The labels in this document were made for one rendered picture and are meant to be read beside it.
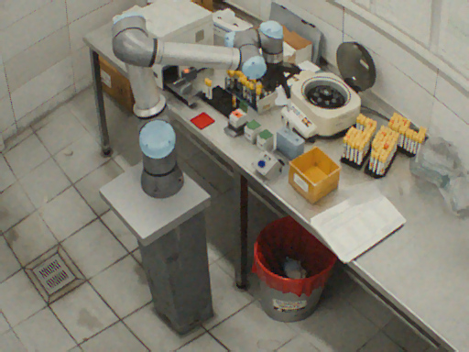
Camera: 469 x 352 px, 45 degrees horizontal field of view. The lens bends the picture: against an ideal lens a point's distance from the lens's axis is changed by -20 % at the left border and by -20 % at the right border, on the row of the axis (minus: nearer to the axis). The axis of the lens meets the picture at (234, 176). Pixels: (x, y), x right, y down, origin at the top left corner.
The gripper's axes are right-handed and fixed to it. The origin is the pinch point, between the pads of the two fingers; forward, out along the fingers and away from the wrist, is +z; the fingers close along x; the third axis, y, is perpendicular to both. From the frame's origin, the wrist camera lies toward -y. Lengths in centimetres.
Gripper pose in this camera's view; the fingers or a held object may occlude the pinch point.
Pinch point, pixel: (278, 99)
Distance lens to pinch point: 240.3
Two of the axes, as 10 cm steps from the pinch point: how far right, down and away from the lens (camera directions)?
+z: 0.4, 6.8, 7.3
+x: 4.7, 6.3, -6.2
